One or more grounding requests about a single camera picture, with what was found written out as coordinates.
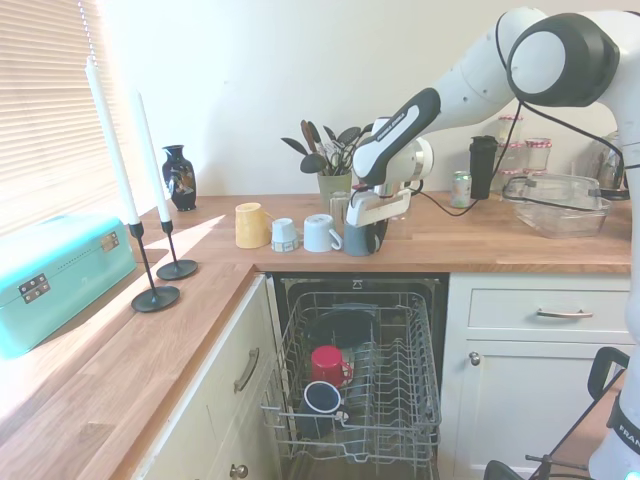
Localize clear drinking glass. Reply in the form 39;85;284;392
328;191;354;224

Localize clear glass baking dish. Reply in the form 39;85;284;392
502;172;612;239

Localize dark wooden spatula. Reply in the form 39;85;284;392
299;119;324;154

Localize light blue mug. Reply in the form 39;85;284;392
302;213;344;254

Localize teal metal bread box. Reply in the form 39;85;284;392
0;214;138;360

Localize green drinks can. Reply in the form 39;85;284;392
449;170;474;209

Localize cream cabinet with bar handle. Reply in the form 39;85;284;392
130;272;282;480

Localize dark blue ceramic mug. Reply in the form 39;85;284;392
298;380;351;439

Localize dark blue plate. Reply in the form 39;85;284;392
307;307;379;351

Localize black cable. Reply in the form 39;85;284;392
407;9;629;219

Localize cream drawer front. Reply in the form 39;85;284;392
467;288;634;331

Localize silver kettle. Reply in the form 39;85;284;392
582;132;627;191

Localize black slotted spoon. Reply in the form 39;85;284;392
337;125;362;152

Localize cream cabinet door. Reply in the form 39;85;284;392
457;339;636;476

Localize dark blue floral vase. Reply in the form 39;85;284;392
161;144;198;212

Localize built-in dishwasher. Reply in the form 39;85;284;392
272;272;451;480

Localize metal cabinet bar handle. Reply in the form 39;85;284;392
233;348;260;394

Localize green utensil pot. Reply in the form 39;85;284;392
316;172;354;211

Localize red speckled enamel mug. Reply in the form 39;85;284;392
310;344;354;389

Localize tall white candle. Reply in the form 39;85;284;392
130;89;172;223
84;54;141;226

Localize black metal stand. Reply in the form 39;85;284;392
483;346;631;480

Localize grey wire dishwasher rack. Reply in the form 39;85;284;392
259;291;444;466

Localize metal drawer handle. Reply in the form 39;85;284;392
536;308;595;320

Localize yellow ceramic mug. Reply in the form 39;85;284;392
234;202;275;250

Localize jar with checked lid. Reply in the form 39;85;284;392
498;142;526;174
524;138;553;171
498;114;525;146

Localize beige window blinds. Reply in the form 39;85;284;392
0;0;126;236

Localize small white patterned cup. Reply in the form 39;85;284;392
270;217;301;253

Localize black candle holder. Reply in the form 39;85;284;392
156;219;199;281
128;222;181;314

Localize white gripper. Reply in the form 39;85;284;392
345;189;412;254

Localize black ladle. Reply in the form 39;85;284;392
299;153;328;176

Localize grey ceramic mug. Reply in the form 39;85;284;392
342;221;377;258

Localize black shaker bottle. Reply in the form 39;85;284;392
468;134;500;200

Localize dark leaf-shaped spoon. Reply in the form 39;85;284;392
280;136;308;159

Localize metal whisk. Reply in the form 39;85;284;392
324;142;352;172

